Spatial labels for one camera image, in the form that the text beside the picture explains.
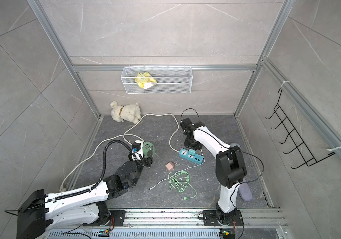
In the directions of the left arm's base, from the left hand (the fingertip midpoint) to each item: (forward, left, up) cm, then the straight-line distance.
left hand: (147, 144), depth 73 cm
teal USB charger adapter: (+5, -24, -18) cm, 31 cm away
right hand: (+8, -25, -16) cm, 31 cm away
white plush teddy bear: (+40, +19, -15) cm, 46 cm away
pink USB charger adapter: (-1, -11, -23) cm, 26 cm away
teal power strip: (+3, -28, -22) cm, 36 cm away
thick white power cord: (+25, +23, -24) cm, 42 cm away
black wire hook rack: (-15, -67, +8) cm, 69 cm away
